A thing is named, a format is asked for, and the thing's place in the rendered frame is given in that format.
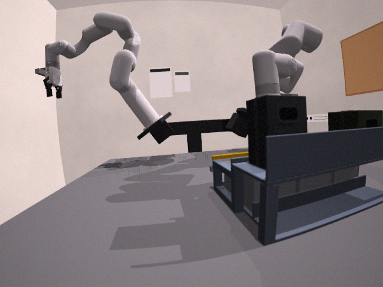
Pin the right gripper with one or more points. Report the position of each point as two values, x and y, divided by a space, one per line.
53 78

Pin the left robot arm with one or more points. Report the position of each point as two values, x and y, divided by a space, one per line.
277 66

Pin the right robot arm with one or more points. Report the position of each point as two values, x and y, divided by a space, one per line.
123 64

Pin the yellow bar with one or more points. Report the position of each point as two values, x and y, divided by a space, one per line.
241 154

